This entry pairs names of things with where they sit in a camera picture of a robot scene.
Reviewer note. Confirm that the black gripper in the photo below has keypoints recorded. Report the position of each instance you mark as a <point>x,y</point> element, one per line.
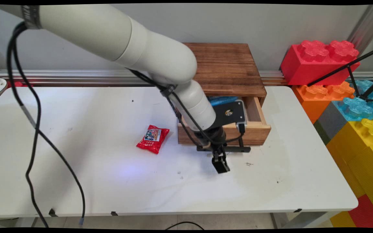
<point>213,137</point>

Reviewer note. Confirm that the light wooden drawer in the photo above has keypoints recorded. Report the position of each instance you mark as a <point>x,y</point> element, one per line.
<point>254,132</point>

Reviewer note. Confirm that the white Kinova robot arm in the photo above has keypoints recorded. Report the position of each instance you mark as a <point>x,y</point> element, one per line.
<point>108,35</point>

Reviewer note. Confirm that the blue packet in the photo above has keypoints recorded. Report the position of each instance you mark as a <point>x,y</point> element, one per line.
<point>222,100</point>

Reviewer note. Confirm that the red snack packet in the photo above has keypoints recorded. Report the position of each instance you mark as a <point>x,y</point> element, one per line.
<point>153,139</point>

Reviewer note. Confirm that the brown wooden drawer cabinet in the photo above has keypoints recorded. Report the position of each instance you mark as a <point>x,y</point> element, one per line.
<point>225,64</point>

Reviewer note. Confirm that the orange giant toy brick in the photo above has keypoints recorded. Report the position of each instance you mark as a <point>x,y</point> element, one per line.
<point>316,97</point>

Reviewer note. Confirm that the grey giant toy brick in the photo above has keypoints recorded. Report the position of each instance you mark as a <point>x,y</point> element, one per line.
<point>332,121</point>

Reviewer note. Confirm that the red giant toy brick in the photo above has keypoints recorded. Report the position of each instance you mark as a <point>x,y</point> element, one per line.
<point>316,63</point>

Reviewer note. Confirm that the yellow giant toy brick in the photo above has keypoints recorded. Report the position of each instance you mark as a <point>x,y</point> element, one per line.
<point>364,155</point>

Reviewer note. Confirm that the translucent blue giant toy brick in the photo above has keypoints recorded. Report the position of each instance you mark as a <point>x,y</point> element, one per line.
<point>358,108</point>

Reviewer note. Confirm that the black tripod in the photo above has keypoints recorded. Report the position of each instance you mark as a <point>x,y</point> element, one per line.
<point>350,69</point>

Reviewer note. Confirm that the red corrugated giant brick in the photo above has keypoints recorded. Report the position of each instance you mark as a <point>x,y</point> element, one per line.
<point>367,213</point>

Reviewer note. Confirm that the wrist camera on black plate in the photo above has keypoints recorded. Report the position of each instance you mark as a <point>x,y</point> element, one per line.
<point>230,113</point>

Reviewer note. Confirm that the white table leg frame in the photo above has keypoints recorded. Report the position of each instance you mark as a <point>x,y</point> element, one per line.
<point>303,220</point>

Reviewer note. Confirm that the aluminium rail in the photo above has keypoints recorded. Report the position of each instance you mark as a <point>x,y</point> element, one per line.
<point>76,77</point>

